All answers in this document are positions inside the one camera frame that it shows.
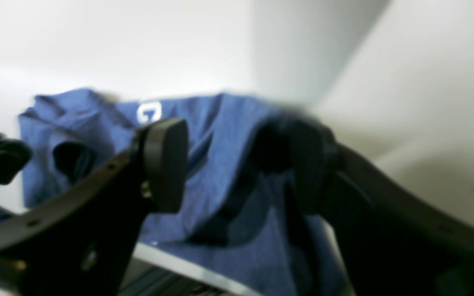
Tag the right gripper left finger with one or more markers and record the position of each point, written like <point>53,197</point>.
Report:
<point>80,243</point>

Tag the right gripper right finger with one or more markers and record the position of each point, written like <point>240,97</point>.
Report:
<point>391,242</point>

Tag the blue grey t-shirt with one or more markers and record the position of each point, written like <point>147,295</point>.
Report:
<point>238,217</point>

